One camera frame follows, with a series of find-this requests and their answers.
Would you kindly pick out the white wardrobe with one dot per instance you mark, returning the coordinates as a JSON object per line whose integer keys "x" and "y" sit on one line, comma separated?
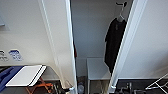
{"x": 90, "y": 26}

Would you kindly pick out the black garment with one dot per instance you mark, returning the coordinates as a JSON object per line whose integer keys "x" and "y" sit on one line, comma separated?
{"x": 115, "y": 43}

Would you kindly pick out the white board with black edge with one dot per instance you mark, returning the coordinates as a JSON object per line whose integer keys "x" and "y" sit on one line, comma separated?
{"x": 26, "y": 75}

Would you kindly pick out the white inner box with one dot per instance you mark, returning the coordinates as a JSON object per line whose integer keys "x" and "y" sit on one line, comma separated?
{"x": 97, "y": 68}

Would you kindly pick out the blue cloth bag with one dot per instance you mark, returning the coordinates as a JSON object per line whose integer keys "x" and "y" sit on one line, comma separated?
{"x": 7, "y": 75}

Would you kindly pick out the orange folding stand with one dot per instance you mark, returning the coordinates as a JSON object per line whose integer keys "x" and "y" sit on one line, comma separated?
{"x": 40, "y": 88}

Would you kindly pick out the white clothes hanger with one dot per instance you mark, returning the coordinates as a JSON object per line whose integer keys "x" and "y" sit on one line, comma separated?
{"x": 120, "y": 16}

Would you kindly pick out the bin with balls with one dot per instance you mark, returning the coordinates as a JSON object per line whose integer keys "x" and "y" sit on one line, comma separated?
{"x": 81, "y": 87}

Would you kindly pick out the black wall hook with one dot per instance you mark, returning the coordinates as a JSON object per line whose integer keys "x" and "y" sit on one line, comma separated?
{"x": 121, "y": 4}

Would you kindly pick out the white wardrobe door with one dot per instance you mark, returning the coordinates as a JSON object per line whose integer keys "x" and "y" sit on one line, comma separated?
{"x": 56, "y": 33}
{"x": 133, "y": 26}

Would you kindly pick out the white wall cabinet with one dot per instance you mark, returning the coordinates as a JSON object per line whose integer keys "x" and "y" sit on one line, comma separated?
{"x": 1, "y": 24}

